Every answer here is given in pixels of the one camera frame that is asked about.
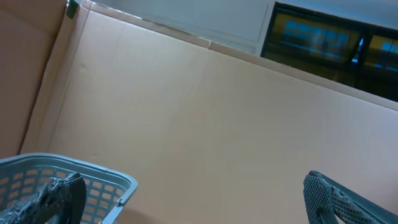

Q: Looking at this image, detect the brown cardboard back panel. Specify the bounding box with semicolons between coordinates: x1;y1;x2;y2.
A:
1;1;397;223

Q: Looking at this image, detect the grey plastic mesh basket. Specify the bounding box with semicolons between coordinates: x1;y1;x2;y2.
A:
1;153;138;223

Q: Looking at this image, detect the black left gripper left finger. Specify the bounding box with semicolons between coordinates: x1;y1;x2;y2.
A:
1;172;87;224

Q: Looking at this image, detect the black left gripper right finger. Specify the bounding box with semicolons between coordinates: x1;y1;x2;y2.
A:
303;170;397;224

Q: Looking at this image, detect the dark framed window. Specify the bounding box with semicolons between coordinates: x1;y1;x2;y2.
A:
261;2;397;101

